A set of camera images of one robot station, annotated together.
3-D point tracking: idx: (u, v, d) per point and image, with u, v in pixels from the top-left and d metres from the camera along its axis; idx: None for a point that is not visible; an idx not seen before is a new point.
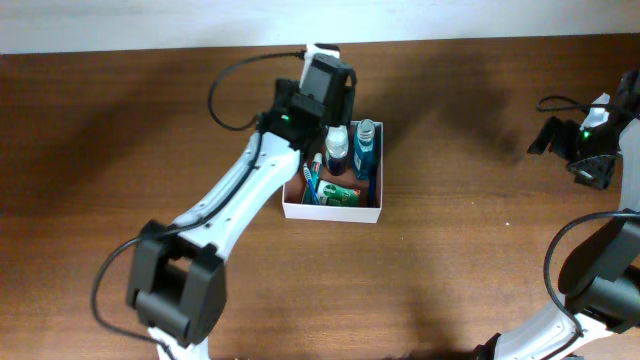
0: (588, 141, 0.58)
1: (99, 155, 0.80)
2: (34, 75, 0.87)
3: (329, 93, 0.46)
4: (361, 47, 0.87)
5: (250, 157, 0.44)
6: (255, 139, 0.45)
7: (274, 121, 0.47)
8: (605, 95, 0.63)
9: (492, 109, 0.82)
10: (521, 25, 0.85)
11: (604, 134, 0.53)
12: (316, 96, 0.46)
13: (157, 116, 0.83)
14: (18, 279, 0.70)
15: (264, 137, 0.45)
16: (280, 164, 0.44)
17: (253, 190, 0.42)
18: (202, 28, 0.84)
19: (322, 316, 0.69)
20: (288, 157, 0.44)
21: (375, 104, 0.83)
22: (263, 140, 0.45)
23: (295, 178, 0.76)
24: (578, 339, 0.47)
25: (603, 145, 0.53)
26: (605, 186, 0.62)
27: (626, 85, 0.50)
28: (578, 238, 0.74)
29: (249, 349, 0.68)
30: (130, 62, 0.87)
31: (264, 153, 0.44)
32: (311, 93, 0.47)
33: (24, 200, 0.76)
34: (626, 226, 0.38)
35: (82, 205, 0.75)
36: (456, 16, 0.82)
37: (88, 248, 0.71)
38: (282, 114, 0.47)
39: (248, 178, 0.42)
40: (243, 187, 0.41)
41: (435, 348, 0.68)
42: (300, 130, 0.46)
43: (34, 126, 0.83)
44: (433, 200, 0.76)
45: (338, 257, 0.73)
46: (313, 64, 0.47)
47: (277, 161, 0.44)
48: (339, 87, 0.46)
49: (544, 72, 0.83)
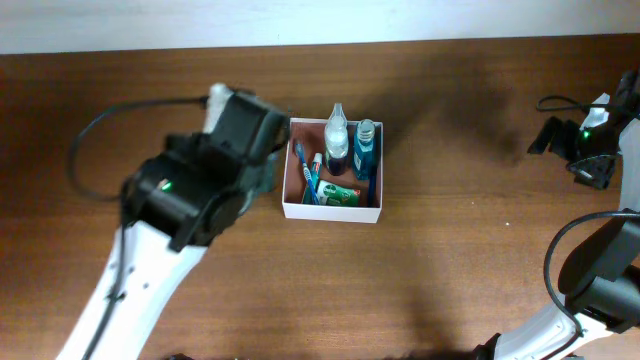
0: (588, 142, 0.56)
1: (106, 156, 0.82)
2: (40, 77, 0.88)
3: (253, 141, 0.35)
4: (361, 48, 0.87)
5: (111, 282, 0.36)
6: (119, 245, 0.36)
7: (156, 182, 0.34)
8: (604, 95, 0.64)
9: (492, 110, 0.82)
10: (525, 25, 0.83)
11: (604, 134, 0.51)
12: (234, 142, 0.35)
13: (160, 118, 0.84)
14: (34, 277, 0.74)
15: (136, 233, 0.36)
16: (155, 282, 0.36)
17: (121, 331, 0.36)
18: (202, 33, 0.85)
19: (322, 316, 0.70)
20: (166, 265, 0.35)
21: (375, 104, 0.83)
22: (130, 245, 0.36)
23: (295, 179, 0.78)
24: (578, 339, 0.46)
25: (603, 146, 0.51)
26: (606, 186, 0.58)
27: (623, 84, 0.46)
28: (578, 238, 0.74)
29: (250, 348, 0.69)
30: (132, 63, 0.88)
31: (131, 268, 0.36)
32: (227, 137, 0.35)
33: (36, 200, 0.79)
34: (626, 226, 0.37)
35: (92, 205, 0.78)
36: (459, 15, 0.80)
37: (100, 248, 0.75)
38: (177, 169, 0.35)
39: (110, 319, 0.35)
40: (104, 334, 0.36)
41: (434, 347, 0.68)
42: (208, 186, 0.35)
43: (42, 128, 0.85)
44: (433, 200, 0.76)
45: (338, 257, 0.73)
46: (234, 100, 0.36)
47: (148, 284, 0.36)
48: (266, 136, 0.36)
49: (543, 73, 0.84)
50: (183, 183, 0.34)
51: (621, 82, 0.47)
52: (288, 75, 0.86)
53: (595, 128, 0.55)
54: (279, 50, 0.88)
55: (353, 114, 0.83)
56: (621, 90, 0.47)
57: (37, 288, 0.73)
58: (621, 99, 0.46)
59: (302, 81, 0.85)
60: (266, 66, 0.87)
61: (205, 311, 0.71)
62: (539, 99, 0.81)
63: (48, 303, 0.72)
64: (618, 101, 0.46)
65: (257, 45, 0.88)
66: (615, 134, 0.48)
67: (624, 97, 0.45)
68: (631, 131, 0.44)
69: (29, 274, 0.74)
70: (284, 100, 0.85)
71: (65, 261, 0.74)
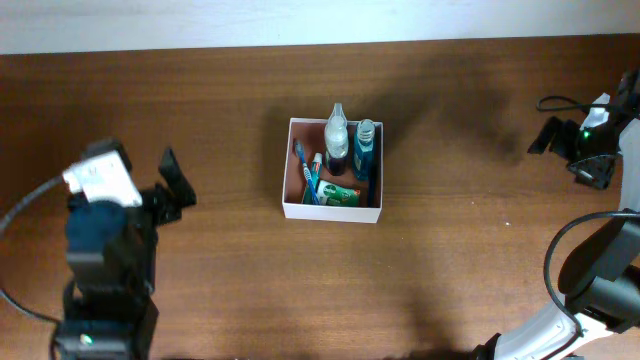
0: (588, 142, 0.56)
1: None
2: (38, 76, 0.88)
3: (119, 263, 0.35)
4: (360, 48, 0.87)
5: None
6: None
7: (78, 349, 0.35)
8: (605, 95, 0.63)
9: (492, 110, 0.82)
10: (524, 25, 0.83)
11: (605, 134, 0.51)
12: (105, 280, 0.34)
13: (160, 118, 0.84)
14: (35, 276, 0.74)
15: None
16: None
17: None
18: (201, 32, 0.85)
19: (322, 316, 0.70)
20: None
21: (374, 104, 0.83)
22: None
23: (294, 179, 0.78)
24: (579, 339, 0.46)
25: (604, 146, 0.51)
26: (605, 186, 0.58)
27: (623, 84, 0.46)
28: (578, 238, 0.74)
29: (250, 348, 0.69)
30: (131, 63, 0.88)
31: None
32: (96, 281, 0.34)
33: None
34: (625, 225, 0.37)
35: None
36: (458, 15, 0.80)
37: None
38: (82, 330, 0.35)
39: None
40: None
41: (434, 347, 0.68)
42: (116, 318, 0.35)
43: (41, 128, 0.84)
44: (433, 200, 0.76)
45: (338, 257, 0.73)
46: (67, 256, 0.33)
47: None
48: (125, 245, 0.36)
49: (543, 73, 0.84)
50: (94, 335, 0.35)
51: (621, 82, 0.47)
52: (288, 75, 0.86)
53: (595, 128, 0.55)
54: (279, 50, 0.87)
55: (353, 114, 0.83)
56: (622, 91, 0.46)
57: (38, 287, 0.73)
58: (620, 100, 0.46)
59: (302, 81, 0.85)
60: (266, 66, 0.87)
61: (205, 311, 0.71)
62: (539, 98, 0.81)
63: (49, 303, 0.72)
64: (618, 101, 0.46)
65: (256, 44, 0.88)
66: (615, 134, 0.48)
67: (623, 98, 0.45)
68: (628, 132, 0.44)
69: None
70: (284, 99, 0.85)
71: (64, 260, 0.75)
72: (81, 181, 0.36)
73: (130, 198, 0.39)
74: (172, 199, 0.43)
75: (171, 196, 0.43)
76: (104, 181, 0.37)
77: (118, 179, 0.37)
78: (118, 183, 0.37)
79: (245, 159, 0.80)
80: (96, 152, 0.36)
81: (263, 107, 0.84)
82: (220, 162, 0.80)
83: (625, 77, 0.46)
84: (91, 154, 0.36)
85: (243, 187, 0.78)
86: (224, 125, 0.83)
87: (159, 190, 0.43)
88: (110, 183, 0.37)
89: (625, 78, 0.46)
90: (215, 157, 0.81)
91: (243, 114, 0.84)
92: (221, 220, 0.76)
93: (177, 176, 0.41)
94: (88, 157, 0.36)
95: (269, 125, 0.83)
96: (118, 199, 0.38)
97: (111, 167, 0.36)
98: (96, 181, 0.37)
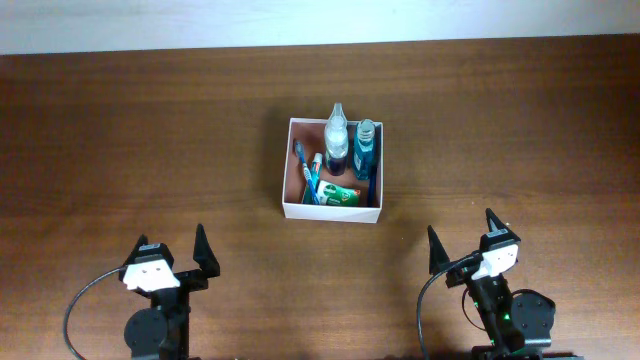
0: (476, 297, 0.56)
1: (106, 155, 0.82)
2: (41, 76, 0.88)
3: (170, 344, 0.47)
4: (361, 48, 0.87)
5: None
6: None
7: None
8: (500, 253, 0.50)
9: (492, 110, 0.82)
10: (522, 26, 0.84)
11: (488, 295, 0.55)
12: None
13: (160, 118, 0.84)
14: (35, 276, 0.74)
15: None
16: None
17: None
18: (202, 33, 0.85)
19: (322, 316, 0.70)
20: None
21: (375, 105, 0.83)
22: None
23: (294, 179, 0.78)
24: None
25: (500, 278, 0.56)
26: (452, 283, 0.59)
27: (530, 308, 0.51)
28: (578, 238, 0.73)
29: (249, 349, 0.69)
30: (131, 63, 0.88)
31: None
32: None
33: (37, 199, 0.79)
34: None
35: (92, 204, 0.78)
36: (459, 15, 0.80)
37: (99, 248, 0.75)
38: None
39: None
40: None
41: (434, 348, 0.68)
42: None
43: (42, 127, 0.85)
44: (433, 200, 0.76)
45: (338, 257, 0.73)
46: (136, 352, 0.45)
47: None
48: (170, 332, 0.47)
49: (541, 74, 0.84)
50: None
51: (524, 307, 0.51)
52: (288, 76, 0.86)
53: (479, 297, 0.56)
54: (280, 50, 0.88)
55: (353, 113, 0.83)
56: (538, 298, 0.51)
57: (38, 287, 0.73)
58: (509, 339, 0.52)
59: (302, 81, 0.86)
60: (265, 66, 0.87)
61: (205, 311, 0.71)
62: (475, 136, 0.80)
63: (49, 303, 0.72)
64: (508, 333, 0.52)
65: (256, 44, 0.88)
66: (487, 318, 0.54)
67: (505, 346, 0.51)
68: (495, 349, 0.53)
69: (30, 275, 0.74)
70: (285, 100, 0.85)
71: (64, 260, 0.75)
72: (134, 277, 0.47)
73: (171, 284, 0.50)
74: (202, 276, 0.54)
75: (201, 273, 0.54)
76: (152, 275, 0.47)
77: (164, 274, 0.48)
78: (164, 277, 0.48)
79: (245, 160, 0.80)
80: (146, 253, 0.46)
81: (263, 107, 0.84)
82: (220, 162, 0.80)
83: (517, 331, 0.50)
84: (141, 255, 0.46)
85: (243, 187, 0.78)
86: (224, 126, 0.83)
87: (192, 273, 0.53)
88: (158, 277, 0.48)
89: (519, 329, 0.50)
90: (216, 157, 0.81)
91: (244, 114, 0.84)
92: (221, 220, 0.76)
93: (206, 256, 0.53)
94: (140, 262, 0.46)
95: (270, 125, 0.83)
96: (166, 284, 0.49)
97: (158, 267, 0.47)
98: (146, 276, 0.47)
